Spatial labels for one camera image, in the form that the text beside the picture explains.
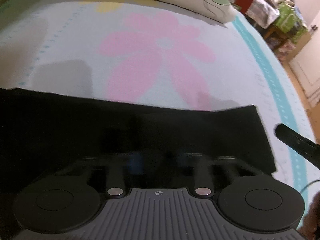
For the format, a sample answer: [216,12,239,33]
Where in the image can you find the black pants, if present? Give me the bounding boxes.
[0,87,277,240]

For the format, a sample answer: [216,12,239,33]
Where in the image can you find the light blue flower blanket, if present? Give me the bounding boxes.
[1,0,319,239]

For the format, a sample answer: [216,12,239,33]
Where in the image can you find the green storage box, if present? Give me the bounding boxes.
[273,3,308,44]

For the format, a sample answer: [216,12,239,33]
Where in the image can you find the grey checked cloth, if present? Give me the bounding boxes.
[246,0,295,29]

